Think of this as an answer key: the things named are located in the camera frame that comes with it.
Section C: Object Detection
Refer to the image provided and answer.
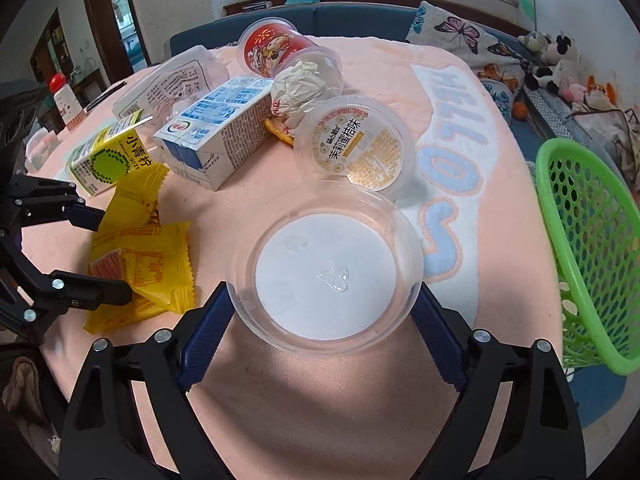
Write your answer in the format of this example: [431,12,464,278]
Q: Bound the yellow green juice carton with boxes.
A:
[65,110,153,196]

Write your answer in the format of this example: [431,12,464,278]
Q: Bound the yellow snack wrapper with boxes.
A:
[84,162,195,335]

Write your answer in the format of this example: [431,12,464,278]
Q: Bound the clear printed plastic bag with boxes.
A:
[112,44,229,118]

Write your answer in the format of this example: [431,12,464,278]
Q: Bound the blue white milk carton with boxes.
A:
[153,76,272,191]

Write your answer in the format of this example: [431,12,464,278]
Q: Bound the clear round plastic container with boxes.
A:
[226,183,423,356]

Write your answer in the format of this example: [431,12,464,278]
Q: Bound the red cartoon plastic cup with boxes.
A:
[236,16,319,78]

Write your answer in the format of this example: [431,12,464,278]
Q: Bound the small jelly cup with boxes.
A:
[294,96,416,200]

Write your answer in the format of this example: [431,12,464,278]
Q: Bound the clear dome cup lid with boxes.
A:
[294,48,344,101]

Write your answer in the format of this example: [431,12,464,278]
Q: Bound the green plastic trash basket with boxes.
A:
[535,139,639,376]

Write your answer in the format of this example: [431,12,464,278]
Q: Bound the blue sofa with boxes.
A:
[165,1,627,426]

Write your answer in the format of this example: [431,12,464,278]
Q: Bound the red cap white bottle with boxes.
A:
[49,73,86,131]

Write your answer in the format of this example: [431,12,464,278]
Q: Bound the black phone on table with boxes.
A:
[85,80,127,113]

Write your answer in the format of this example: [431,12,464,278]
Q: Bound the beige cloth pile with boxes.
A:
[570,110,639,190]

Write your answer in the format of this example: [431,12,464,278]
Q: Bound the small orange ball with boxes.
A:
[512,101,528,122]

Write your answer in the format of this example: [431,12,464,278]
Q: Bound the orange fox plush toy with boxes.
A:
[586,75,617,110]

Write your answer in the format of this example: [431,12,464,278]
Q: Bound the pink plush toy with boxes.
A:
[562,82,587,104]

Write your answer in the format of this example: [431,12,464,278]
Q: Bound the cow plush toy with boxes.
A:
[525,34,579,96]

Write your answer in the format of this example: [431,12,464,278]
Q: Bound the butterfly print pillow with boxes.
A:
[407,1,529,124]

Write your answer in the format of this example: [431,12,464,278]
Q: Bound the grey plush toy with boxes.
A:
[518,32,552,54]

